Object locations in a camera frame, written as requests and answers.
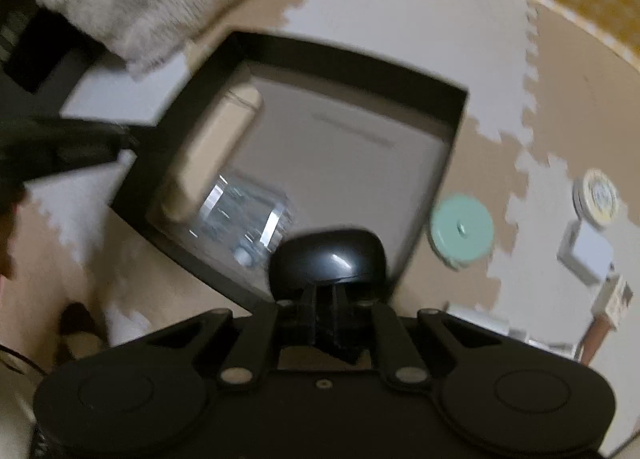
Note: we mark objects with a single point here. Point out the black cardboard box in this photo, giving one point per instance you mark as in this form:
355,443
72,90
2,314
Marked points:
325,104

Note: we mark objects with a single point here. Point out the brown stamp with printed head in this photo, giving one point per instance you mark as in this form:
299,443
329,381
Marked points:
605,324

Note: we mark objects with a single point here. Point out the clear plastic case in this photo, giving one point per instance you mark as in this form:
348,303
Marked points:
240,216

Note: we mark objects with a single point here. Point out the mint green tape measure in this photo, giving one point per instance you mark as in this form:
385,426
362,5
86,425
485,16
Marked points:
460,229

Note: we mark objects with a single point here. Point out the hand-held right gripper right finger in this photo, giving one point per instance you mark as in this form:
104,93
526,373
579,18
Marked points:
390,339

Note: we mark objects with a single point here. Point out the black oval earbud case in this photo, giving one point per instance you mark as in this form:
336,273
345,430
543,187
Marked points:
327,256

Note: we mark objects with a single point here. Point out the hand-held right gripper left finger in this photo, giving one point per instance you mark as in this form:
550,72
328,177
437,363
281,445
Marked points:
260,339

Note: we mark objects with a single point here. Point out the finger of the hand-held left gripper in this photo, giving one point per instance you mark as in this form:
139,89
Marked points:
95,144

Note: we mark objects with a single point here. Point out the white charger plug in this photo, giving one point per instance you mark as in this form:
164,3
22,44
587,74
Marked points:
585,251

